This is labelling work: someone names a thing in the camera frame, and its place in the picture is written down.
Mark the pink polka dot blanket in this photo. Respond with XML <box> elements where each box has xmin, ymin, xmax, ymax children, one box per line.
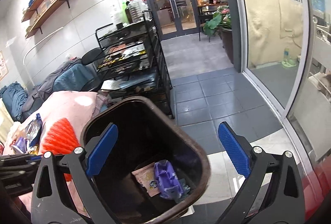
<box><xmin>2</xmin><ymin>91</ymin><xmax>104</xmax><ymax>217</ymax></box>

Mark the orange red brush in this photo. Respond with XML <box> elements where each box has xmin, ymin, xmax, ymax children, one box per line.
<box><xmin>41</xmin><ymin>117</ymin><xmax>80</xmax><ymax>182</ymax></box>

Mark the white curved floor lamp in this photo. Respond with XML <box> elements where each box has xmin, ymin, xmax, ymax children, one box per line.
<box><xmin>22</xmin><ymin>26</ymin><xmax>64</xmax><ymax>86</ymax></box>

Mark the potted green plant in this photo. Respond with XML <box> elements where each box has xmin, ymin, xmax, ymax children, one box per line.
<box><xmin>203</xmin><ymin>6</ymin><xmax>233</xmax><ymax>64</ymax></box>

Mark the blue cloth pile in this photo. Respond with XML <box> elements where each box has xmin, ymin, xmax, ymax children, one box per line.
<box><xmin>0</xmin><ymin>81</ymin><xmax>28</xmax><ymax>121</ymax></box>

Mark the lower wooden wall shelf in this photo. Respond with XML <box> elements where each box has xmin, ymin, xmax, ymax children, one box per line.
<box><xmin>25</xmin><ymin>0</ymin><xmax>70</xmax><ymax>39</ymax></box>

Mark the clear plastic bottle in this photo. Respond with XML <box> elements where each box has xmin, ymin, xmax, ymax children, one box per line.
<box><xmin>128</xmin><ymin>0</ymin><xmax>143</xmax><ymax>23</ymax></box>

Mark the black wire shelf cart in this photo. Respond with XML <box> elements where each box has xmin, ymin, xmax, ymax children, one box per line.
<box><xmin>94</xmin><ymin>10</ymin><xmax>174</xmax><ymax>118</ymax></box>

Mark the dark brown trash bin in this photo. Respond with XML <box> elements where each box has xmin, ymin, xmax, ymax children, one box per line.
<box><xmin>80</xmin><ymin>96</ymin><xmax>211</xmax><ymax>223</ymax></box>

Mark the green plastic bottle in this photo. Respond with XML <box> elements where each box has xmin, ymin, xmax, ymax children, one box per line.
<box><xmin>121</xmin><ymin>2</ymin><xmax>129</xmax><ymax>24</ymax></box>

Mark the glass double door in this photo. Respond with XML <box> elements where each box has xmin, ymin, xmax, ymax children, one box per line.
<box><xmin>149</xmin><ymin>0</ymin><xmax>198</xmax><ymax>40</ymax></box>

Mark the pink paper wrapper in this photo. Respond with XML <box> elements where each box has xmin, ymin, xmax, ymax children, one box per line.
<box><xmin>132</xmin><ymin>162</ymin><xmax>161</xmax><ymax>197</ymax></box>

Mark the black round stool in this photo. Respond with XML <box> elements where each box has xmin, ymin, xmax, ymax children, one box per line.
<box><xmin>81</xmin><ymin>47</ymin><xmax>105</xmax><ymax>92</ymax></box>

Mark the purple plastic bag trash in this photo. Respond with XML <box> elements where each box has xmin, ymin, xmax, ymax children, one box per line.
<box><xmin>154</xmin><ymin>160</ymin><xmax>191</xmax><ymax>203</ymax></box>

